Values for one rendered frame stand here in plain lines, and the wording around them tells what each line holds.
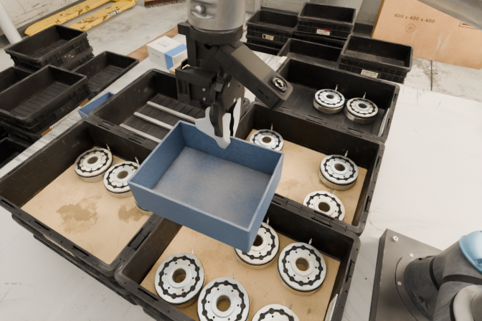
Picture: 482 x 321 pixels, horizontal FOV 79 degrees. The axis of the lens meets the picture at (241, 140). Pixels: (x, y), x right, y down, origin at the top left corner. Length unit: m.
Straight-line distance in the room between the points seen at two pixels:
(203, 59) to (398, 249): 0.70
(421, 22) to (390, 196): 2.53
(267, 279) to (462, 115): 1.11
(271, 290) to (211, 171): 0.30
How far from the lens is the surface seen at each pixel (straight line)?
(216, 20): 0.38
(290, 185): 0.83
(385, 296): 0.84
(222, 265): 0.72
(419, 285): 0.83
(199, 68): 0.44
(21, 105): 1.99
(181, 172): 0.55
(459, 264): 0.72
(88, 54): 2.38
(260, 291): 0.70
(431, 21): 3.41
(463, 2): 0.42
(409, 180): 1.14
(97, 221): 0.84
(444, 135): 1.37
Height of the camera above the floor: 1.50
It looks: 46 degrees down
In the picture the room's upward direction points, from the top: straight up
